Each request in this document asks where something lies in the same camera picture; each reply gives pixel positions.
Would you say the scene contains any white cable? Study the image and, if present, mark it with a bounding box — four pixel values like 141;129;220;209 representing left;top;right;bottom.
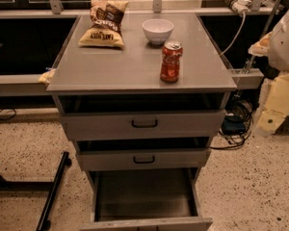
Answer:
219;11;247;58

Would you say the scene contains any red coke can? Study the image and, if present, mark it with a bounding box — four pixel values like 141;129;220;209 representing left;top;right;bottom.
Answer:
160;40;183;83

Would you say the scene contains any brown yellow chip bag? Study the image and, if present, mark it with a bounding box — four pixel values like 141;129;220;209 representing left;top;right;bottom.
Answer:
79;0;128;48

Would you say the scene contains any black cable at left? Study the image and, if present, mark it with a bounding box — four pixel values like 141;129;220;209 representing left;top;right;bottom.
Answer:
0;108;17;121

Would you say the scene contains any bottom grey drawer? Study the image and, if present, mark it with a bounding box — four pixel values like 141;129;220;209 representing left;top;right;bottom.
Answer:
79;168;213;231

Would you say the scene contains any grey drawer cabinet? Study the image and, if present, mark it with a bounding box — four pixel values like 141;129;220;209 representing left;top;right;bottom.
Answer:
45;13;238;231

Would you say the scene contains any grey drawer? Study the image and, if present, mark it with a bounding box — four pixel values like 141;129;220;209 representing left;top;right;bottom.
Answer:
60;110;225;141
79;168;213;231
76;148;210;171

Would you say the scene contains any top grey drawer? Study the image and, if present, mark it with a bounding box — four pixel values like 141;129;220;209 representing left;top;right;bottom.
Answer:
60;110;225;141

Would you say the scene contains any white power strip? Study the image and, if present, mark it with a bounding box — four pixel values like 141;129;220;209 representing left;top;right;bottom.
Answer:
224;0;250;14

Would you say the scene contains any white ceramic bowl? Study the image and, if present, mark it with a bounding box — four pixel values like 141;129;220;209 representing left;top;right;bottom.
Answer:
143;19;174;45

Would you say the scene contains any yellow tape piece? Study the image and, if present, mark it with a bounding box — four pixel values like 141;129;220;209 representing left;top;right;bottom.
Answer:
39;69;56;84

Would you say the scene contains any middle grey drawer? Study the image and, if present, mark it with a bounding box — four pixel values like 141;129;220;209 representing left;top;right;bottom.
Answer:
76;148;210;171

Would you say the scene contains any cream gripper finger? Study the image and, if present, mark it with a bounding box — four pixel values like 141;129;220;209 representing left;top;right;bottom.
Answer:
249;33;272;57
256;73;289;133

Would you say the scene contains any black table leg frame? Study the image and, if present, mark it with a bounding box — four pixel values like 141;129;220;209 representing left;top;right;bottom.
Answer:
0;151;71;231

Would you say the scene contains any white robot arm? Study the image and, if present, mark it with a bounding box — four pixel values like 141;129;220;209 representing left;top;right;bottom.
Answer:
249;10;289;135

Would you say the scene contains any black floor cable bundle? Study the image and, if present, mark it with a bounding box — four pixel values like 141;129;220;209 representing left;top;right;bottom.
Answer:
210;99;254;151

